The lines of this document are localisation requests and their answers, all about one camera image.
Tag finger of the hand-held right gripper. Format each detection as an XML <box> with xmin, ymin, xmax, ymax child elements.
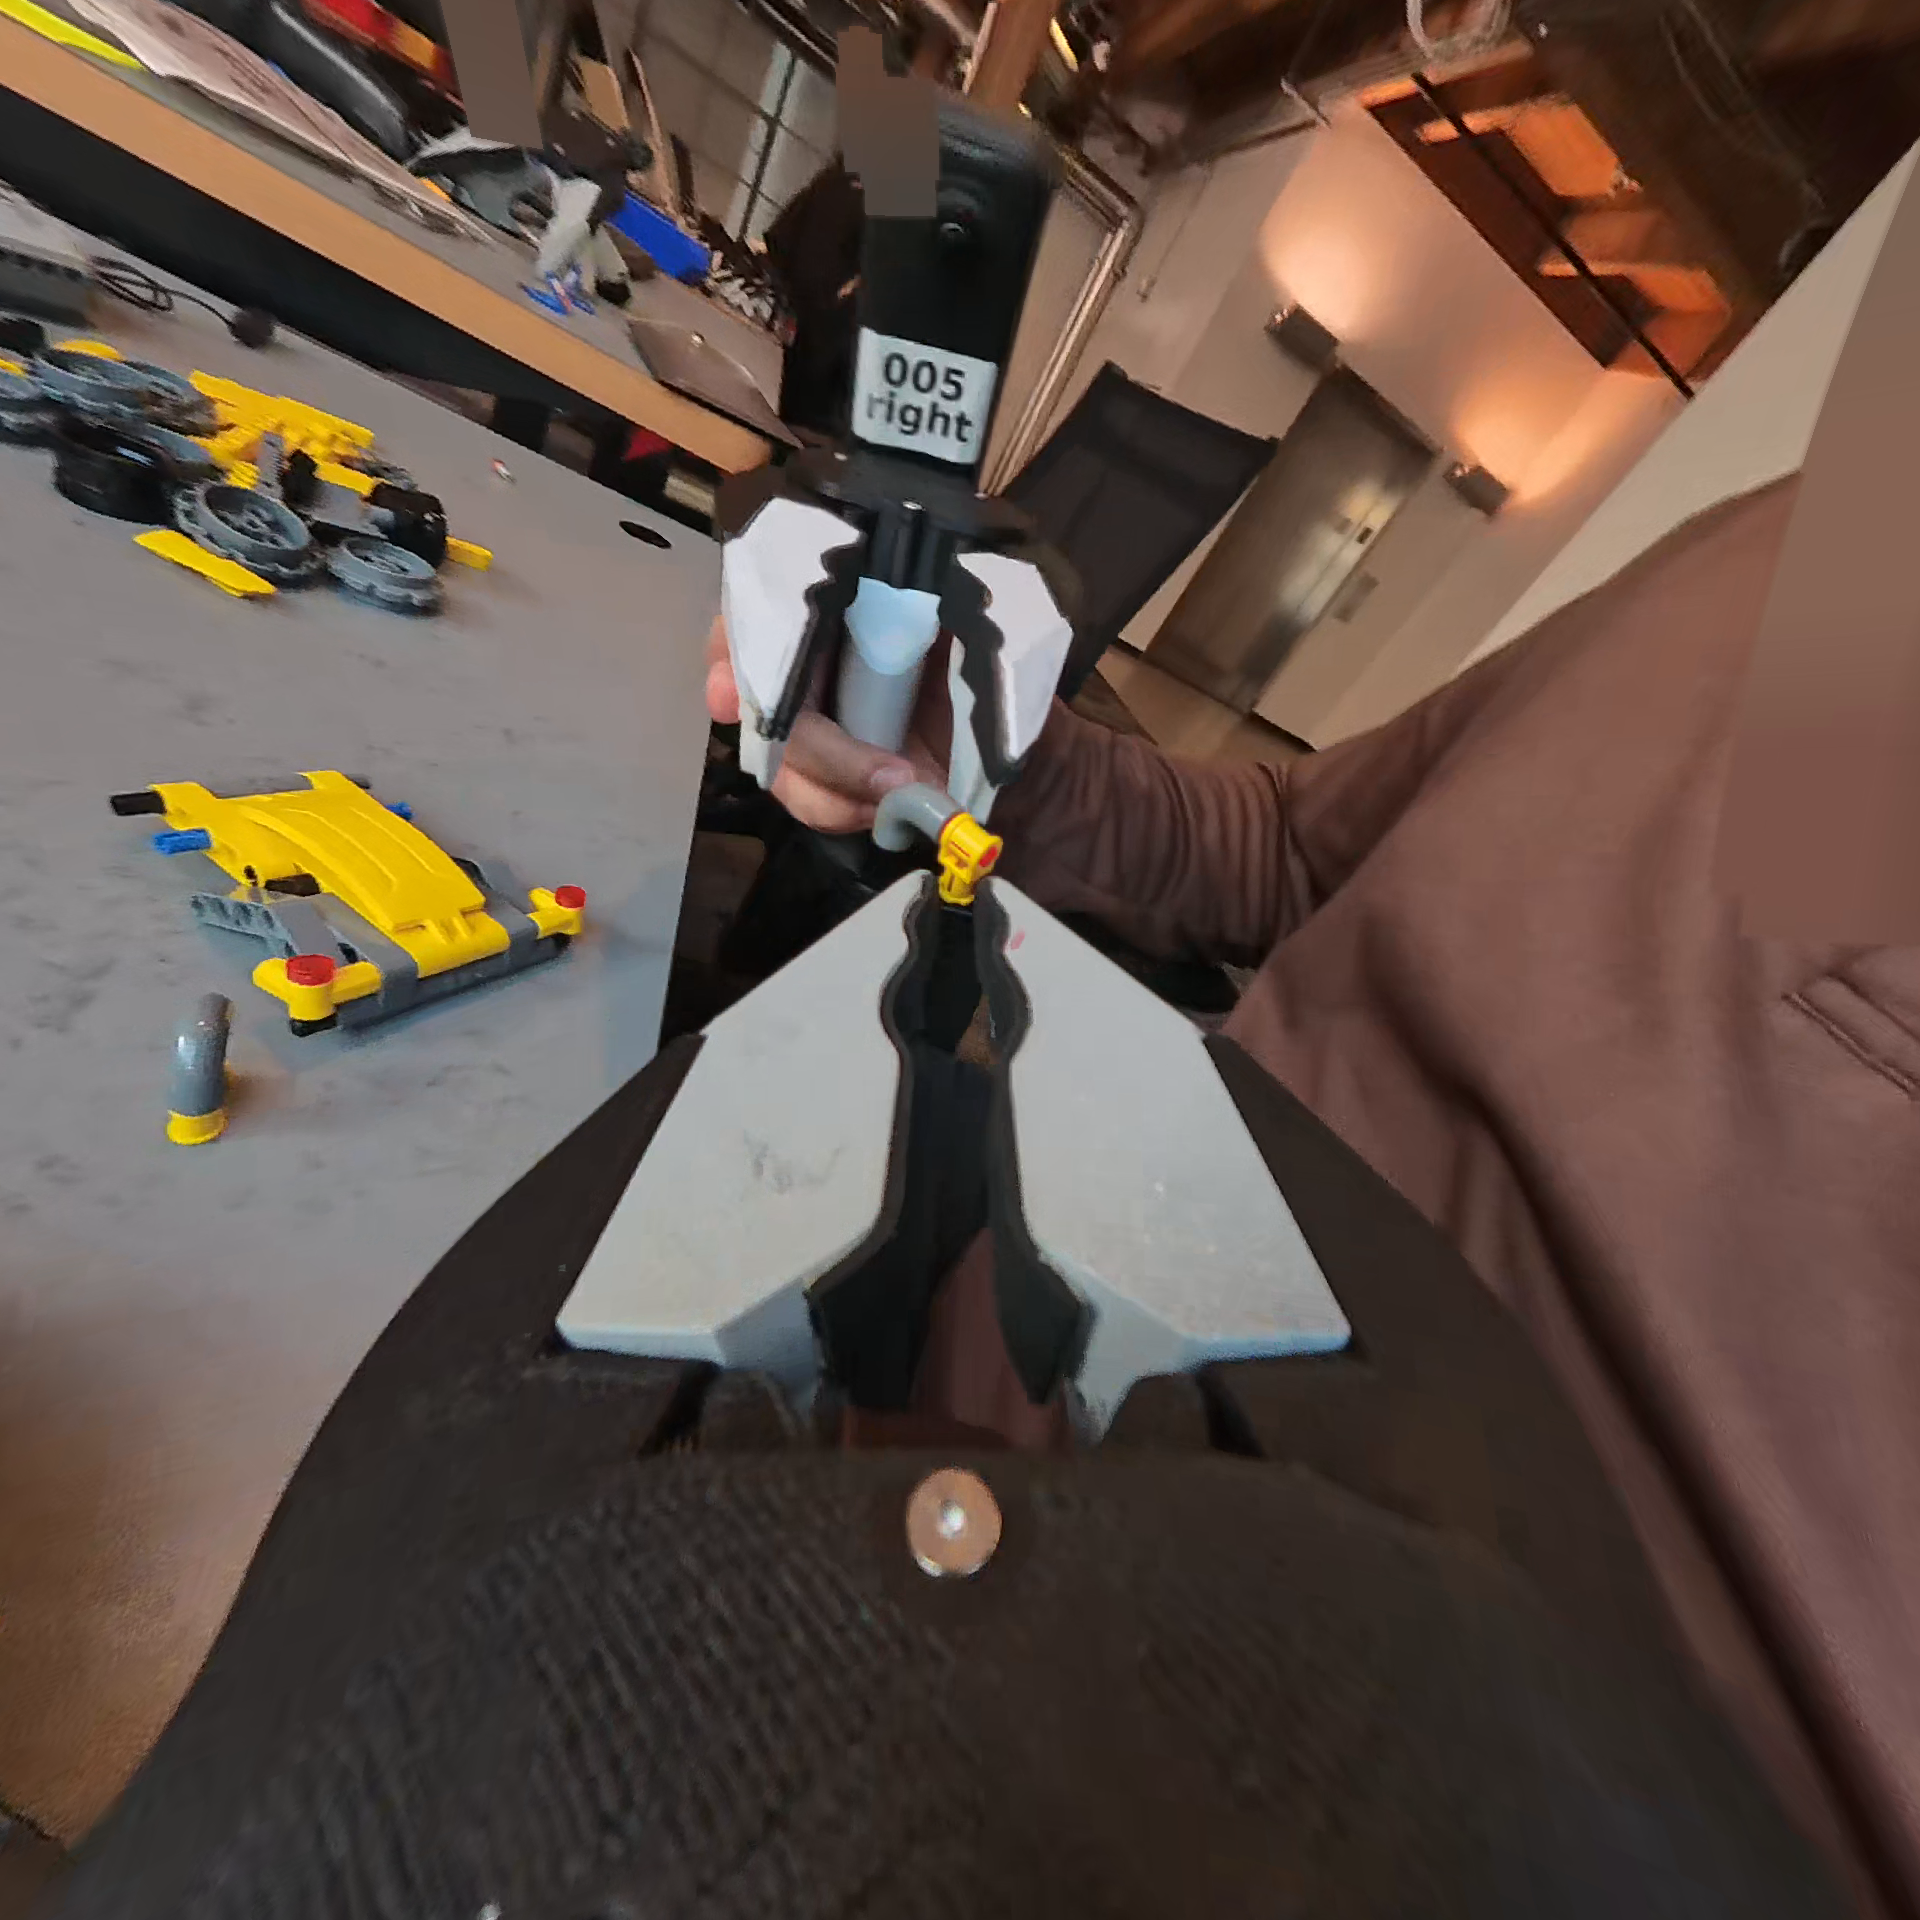
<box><xmin>935</xmin><ymin>553</ymin><xmax>1077</xmax><ymax>823</ymax></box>
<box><xmin>720</xmin><ymin>495</ymin><xmax>867</xmax><ymax>792</ymax></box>

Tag black and white tool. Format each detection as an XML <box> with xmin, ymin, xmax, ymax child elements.
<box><xmin>411</xmin><ymin>127</ymin><xmax>662</xmax><ymax>311</ymax></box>

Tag grey elbow pipe yellow ring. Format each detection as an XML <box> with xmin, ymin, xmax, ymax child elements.
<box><xmin>163</xmin><ymin>990</ymin><xmax>237</xmax><ymax>1149</ymax></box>

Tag wheeled yellow black chassis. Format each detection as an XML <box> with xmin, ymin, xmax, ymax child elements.
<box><xmin>0</xmin><ymin>336</ymin><xmax>497</xmax><ymax>621</ymax></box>

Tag blue storage bins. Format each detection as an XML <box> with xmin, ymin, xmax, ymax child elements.
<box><xmin>605</xmin><ymin>192</ymin><xmax>708</xmax><ymax>284</ymax></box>

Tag person's right forearm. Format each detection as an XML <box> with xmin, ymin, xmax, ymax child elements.
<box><xmin>989</xmin><ymin>645</ymin><xmax>1510</xmax><ymax>973</ymax></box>

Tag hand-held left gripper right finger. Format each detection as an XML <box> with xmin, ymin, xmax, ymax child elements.
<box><xmin>959</xmin><ymin>877</ymin><xmax>1352</xmax><ymax>1446</ymax></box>

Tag long wooden-edged desk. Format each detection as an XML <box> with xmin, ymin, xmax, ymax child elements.
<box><xmin>0</xmin><ymin>0</ymin><xmax>804</xmax><ymax>475</ymax></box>

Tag grey motor block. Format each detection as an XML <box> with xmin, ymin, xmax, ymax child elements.
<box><xmin>0</xmin><ymin>233</ymin><xmax>99</xmax><ymax>320</ymax></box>

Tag stack of papers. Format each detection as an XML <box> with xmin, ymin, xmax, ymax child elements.
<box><xmin>66</xmin><ymin>0</ymin><xmax>451</xmax><ymax>213</ymax></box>

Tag metal door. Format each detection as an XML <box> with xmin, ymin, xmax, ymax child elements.
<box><xmin>1145</xmin><ymin>366</ymin><xmax>1428</xmax><ymax>720</ymax></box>

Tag large black board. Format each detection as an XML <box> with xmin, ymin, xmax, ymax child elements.
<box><xmin>996</xmin><ymin>362</ymin><xmax>1278</xmax><ymax>662</ymax></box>

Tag grey elbow with yellow connector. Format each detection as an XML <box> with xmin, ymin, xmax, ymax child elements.
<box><xmin>873</xmin><ymin>780</ymin><xmax>1004</xmax><ymax>906</ymax></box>

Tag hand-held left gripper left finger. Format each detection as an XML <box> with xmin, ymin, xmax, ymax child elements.
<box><xmin>554</xmin><ymin>871</ymin><xmax>962</xmax><ymax>1408</ymax></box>

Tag person's right hand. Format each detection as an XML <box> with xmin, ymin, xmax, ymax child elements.
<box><xmin>703</xmin><ymin>619</ymin><xmax>966</xmax><ymax>838</ymax></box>

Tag yellow panel vehicle assembly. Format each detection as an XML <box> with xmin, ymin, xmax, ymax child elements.
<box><xmin>107</xmin><ymin>769</ymin><xmax>590</xmax><ymax>1040</ymax></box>

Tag black cable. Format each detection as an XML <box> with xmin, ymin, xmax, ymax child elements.
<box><xmin>81</xmin><ymin>253</ymin><xmax>280</xmax><ymax>351</ymax></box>

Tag yellow wedge panel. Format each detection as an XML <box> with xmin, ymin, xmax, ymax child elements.
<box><xmin>131</xmin><ymin>528</ymin><xmax>282</xmax><ymax>603</ymax></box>

